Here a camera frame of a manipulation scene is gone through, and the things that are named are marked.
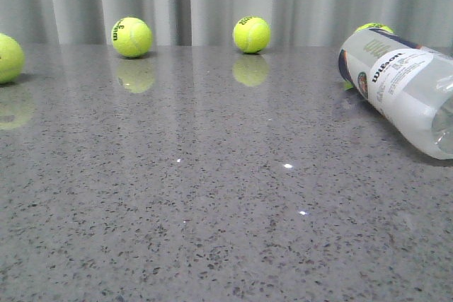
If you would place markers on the white Wilson tennis ball can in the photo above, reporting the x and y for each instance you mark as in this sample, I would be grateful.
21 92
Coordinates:
409 84

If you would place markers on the centre yellow tennis ball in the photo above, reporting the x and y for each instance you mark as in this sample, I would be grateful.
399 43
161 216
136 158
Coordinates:
251 34

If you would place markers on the yellow Wilson 3 tennis ball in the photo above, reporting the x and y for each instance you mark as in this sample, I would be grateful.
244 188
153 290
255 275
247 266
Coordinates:
131 37

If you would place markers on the Roland Garros yellow tennis ball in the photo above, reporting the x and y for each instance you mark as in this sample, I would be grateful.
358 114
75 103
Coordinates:
378 26

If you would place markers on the far-left yellow tennis ball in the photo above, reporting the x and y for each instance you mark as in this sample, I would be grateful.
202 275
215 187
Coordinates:
12 59

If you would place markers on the grey pleated curtain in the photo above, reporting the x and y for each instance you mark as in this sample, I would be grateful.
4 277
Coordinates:
294 23

